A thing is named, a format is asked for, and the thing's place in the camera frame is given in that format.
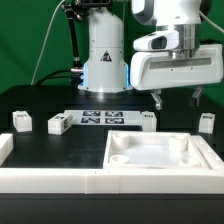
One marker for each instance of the white square tabletop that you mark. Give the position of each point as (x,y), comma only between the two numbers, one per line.
(152,150)

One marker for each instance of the white U-shaped fence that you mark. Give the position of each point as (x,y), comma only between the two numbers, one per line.
(115,181)

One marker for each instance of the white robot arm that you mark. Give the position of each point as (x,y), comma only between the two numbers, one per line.
(105,71)

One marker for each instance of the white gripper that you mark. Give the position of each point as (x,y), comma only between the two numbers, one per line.
(156,65)

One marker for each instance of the white tag sheet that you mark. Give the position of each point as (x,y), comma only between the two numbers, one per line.
(101,117)

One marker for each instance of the black camera stand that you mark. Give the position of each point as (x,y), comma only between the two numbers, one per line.
(77,11)

